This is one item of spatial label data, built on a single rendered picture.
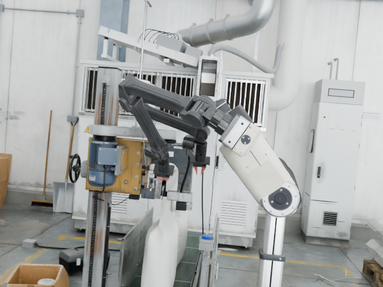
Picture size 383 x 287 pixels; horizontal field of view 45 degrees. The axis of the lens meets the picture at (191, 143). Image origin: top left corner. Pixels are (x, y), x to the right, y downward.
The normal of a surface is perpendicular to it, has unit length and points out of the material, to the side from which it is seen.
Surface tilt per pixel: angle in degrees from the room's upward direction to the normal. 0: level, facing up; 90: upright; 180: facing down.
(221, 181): 94
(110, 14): 90
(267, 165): 115
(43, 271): 91
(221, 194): 89
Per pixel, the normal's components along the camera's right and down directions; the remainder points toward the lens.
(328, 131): -0.09, 0.04
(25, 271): 0.17, 0.07
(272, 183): 0.25, 0.49
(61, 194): -0.07, -0.19
